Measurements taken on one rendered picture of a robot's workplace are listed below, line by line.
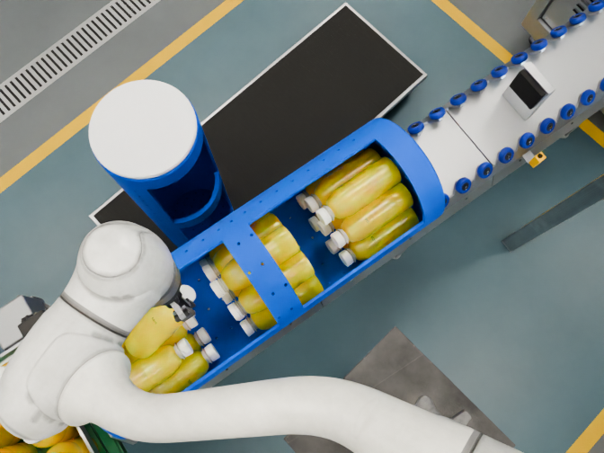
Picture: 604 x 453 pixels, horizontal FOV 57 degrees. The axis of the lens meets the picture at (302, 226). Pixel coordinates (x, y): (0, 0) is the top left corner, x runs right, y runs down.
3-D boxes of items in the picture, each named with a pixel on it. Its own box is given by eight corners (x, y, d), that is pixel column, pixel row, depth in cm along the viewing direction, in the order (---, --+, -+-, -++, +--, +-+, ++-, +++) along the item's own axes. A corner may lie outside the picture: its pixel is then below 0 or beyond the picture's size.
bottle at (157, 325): (143, 325, 122) (185, 279, 112) (160, 351, 120) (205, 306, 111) (117, 336, 116) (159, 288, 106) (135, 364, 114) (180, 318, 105)
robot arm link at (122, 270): (134, 224, 82) (79, 299, 79) (99, 191, 67) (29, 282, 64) (194, 262, 81) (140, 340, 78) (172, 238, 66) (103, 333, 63)
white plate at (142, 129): (73, 165, 140) (75, 167, 141) (180, 188, 138) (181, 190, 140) (107, 69, 147) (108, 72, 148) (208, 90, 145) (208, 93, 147)
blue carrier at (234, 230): (431, 230, 144) (459, 190, 117) (143, 437, 131) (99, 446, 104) (366, 149, 152) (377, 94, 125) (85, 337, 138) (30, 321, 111)
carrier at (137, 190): (156, 245, 225) (225, 261, 224) (73, 168, 141) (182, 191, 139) (176, 181, 232) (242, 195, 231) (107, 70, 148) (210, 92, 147)
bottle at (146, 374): (98, 401, 113) (177, 349, 116) (94, 379, 119) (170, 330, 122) (118, 420, 117) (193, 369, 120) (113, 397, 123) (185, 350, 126)
